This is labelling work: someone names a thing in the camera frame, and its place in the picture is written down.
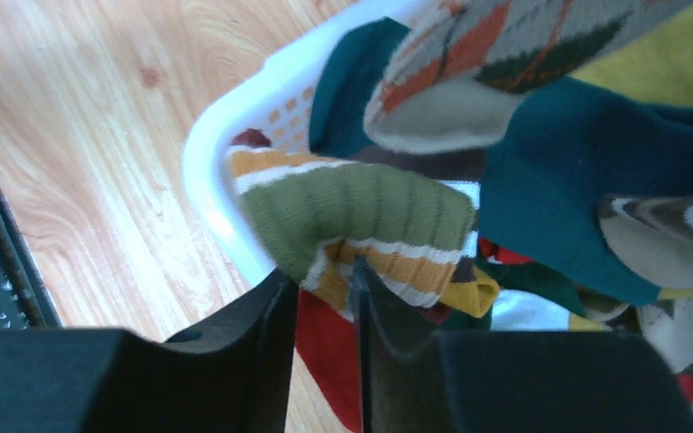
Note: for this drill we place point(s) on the yellow sock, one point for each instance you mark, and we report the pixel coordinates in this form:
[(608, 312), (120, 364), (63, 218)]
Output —
[(656, 68)]

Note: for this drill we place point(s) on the teal sock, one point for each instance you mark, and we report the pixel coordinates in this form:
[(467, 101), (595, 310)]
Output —
[(569, 145)]

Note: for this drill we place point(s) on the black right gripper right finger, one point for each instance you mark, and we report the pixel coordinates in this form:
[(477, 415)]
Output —
[(417, 377)]

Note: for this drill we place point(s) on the hanging argyle sock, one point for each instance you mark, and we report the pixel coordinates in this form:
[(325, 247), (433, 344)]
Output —
[(455, 80)]

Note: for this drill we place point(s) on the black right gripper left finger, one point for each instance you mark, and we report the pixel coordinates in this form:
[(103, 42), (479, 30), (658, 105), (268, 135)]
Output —
[(230, 372)]

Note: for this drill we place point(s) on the rust green striped sock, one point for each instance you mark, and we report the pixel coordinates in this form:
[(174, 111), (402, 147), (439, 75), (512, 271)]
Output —
[(314, 215)]

